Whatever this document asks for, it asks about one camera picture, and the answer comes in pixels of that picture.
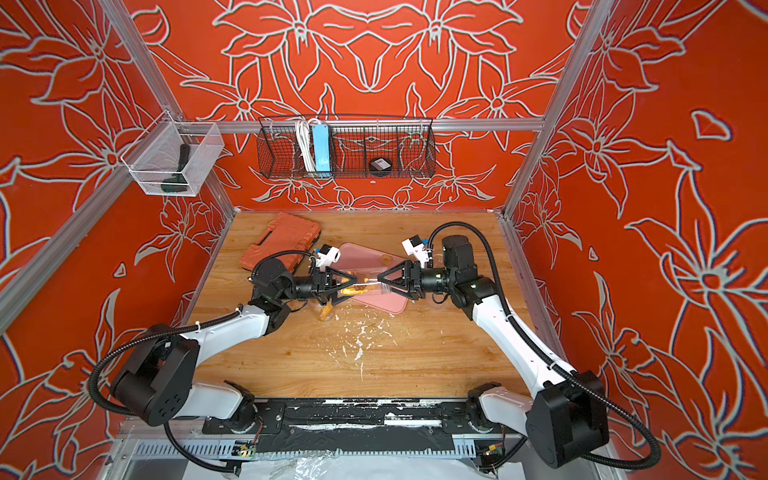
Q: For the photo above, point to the light blue box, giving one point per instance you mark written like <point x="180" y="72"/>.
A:
<point x="322" y="146"/>

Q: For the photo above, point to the clear acrylic wall box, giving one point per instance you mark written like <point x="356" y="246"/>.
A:
<point x="153" y="155"/>

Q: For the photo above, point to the black wire wall basket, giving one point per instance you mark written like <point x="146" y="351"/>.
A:
<point x="286" y="151"/>

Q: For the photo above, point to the pink plastic tray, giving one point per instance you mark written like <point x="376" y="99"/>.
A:
<point x="358" y="259"/>

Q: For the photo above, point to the clear cookie jar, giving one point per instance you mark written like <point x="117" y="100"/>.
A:
<point x="367" y="286"/>
<point x="325" y="312"/>

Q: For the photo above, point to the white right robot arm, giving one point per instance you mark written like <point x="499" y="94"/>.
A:
<point x="567" y="416"/>

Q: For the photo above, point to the orange plastic tool case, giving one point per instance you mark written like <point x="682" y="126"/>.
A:
<point x="284" y="232"/>

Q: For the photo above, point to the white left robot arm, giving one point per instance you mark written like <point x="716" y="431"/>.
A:
<point x="152" y="376"/>

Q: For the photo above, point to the dark green flashlight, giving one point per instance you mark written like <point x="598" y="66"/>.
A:
<point x="177" y="182"/>

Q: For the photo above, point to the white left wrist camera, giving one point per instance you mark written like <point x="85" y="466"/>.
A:
<point x="326" y="256"/>

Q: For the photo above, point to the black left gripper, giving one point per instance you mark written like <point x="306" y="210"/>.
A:
<point x="318" y="288"/>

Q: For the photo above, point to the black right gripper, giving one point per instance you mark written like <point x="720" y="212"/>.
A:
<point x="411" y="279"/>

